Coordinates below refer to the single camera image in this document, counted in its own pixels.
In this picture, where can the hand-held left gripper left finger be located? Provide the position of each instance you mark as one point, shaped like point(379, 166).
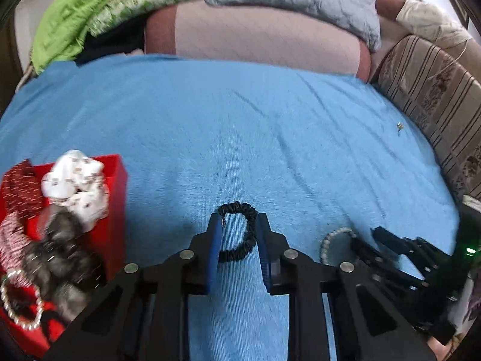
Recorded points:
point(212, 255)

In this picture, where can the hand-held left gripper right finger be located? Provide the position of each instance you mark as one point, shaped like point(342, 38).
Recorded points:
point(265, 255)

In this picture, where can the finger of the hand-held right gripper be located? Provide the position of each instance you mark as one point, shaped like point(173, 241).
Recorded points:
point(392, 242)
point(383, 267)

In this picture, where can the red box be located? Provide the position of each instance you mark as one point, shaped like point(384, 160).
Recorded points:
point(112, 210)

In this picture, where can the black mesh scrunchie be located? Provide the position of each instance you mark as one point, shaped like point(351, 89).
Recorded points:
point(64, 259)

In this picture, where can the red white striped scrunchie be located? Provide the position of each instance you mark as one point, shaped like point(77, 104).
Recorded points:
point(15, 237)

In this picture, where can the small metal earring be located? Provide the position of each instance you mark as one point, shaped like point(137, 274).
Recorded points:
point(399, 127)

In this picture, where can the blue blanket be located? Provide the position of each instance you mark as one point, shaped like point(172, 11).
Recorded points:
point(225, 128)

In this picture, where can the white printed scrunchie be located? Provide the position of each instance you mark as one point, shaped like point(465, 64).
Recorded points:
point(75, 180)

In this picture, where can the striped floral cushion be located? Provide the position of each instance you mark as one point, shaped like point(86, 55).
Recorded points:
point(432, 90)

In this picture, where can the dark red patterned scrunchie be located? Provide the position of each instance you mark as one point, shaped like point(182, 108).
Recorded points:
point(22, 188)

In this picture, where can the pink pillow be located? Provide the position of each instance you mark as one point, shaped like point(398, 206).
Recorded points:
point(244, 34)

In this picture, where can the green white patterned cloth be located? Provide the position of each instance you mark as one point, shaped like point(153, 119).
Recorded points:
point(150, 3)

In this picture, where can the green quilt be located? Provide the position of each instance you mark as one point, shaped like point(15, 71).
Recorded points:
point(75, 11)

